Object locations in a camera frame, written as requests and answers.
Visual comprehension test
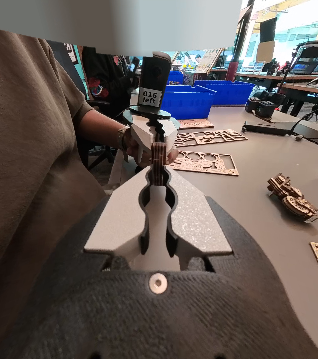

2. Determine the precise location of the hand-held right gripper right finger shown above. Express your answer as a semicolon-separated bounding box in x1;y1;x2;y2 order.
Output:
165;168;234;271

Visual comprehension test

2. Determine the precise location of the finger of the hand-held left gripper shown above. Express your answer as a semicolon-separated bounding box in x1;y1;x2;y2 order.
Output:
160;119;178;152
131;117;155;154

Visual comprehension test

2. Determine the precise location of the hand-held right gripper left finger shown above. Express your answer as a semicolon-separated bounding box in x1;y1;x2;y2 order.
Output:
83;165;152;267

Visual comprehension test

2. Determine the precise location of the layered wooden gear wheel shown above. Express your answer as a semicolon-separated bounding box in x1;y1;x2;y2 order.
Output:
151;142;167;186

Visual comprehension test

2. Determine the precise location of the person's left forearm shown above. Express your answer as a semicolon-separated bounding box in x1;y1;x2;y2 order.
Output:
75;108;126;149

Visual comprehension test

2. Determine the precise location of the grey desk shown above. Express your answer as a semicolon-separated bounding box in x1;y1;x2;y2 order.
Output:
104;105;318;359

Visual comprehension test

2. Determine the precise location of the person's left hand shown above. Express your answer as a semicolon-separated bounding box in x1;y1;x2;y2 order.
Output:
125;131;180;169

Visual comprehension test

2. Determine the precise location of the blue plastic bin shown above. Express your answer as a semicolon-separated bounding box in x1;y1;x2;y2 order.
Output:
167;71;185;85
194;81;255;106
159;85;217;119

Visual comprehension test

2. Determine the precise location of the engraved wooden board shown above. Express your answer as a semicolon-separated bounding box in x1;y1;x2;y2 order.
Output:
177;118;214;129

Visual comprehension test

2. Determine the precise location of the wooden lattice cut-out sheet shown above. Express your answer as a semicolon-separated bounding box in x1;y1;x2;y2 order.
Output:
174;129;248;148

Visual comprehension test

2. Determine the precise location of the dark printed box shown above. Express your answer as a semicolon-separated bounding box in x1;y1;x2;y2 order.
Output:
183;70;207;85

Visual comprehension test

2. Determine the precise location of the wooden sheet with round holes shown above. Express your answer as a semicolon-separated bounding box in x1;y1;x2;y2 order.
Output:
169;150;239;177

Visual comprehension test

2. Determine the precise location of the wooden display board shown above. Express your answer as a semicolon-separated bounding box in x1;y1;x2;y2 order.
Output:
197;48;224;73

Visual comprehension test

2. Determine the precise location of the framed black-white poster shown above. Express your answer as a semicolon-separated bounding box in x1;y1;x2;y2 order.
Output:
47;39;79;66

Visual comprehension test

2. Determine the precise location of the wooden model vehicle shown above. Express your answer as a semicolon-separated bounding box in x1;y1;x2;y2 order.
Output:
267;173;318;223

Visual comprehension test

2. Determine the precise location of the black power strip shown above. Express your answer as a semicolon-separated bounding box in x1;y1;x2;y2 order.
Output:
242;120;298;136

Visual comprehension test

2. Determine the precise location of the black pillar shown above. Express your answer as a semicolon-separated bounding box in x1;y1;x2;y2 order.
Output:
232;0;253;62

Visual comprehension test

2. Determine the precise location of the black battery charger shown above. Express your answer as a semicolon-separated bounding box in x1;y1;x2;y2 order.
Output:
245;90;286;117

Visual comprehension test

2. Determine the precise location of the wooden work table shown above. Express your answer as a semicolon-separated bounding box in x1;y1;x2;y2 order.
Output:
277;83;318;117
236;71;318;93

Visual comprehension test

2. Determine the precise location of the beige rounded board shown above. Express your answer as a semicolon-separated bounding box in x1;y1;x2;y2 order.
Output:
256;41;276;63

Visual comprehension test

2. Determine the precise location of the black hanging panel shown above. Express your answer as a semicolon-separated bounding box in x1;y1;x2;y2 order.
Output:
260;17;277;42

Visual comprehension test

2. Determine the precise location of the laptop with stand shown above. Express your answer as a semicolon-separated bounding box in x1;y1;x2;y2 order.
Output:
289;42;318;75

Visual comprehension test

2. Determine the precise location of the metal bracelet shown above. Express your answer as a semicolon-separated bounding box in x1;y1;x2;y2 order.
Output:
117;126;130;162

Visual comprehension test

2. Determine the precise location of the black cable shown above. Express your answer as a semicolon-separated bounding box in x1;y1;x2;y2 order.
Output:
287;105;318;141

